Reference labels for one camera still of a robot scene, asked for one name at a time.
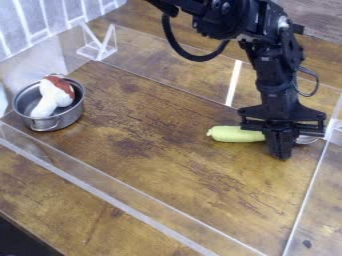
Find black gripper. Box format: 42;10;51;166
238;103;326;160

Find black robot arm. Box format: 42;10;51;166
146;0;326;160

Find small silver metal pot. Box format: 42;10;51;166
12;75;86;132

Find clear acrylic barrier panel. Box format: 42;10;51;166
0;121;267;256

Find plush mushroom toy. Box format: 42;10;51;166
30;76;75;118

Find black wall strip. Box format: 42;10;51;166
290;23;305;35

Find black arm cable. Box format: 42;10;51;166
160;13;231;63

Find clear acrylic triangular bracket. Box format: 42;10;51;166
76;23;118;61

